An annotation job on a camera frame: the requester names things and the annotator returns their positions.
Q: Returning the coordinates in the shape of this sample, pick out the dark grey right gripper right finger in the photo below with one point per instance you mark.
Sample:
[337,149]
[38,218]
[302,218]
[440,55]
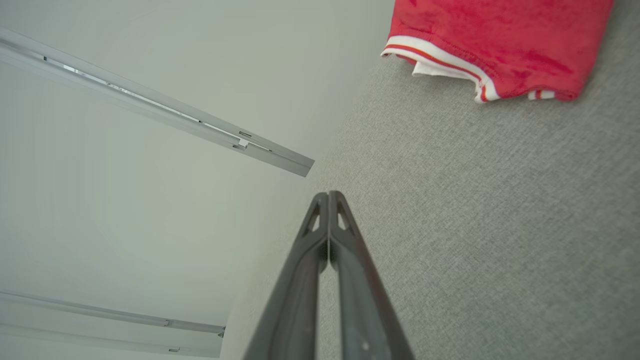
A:
[365,310]

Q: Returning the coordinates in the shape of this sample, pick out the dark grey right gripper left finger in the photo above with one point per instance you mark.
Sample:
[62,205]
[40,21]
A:
[292,310]

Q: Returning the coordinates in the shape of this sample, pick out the red white basketball jersey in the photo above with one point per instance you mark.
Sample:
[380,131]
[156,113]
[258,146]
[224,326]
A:
[500,40]

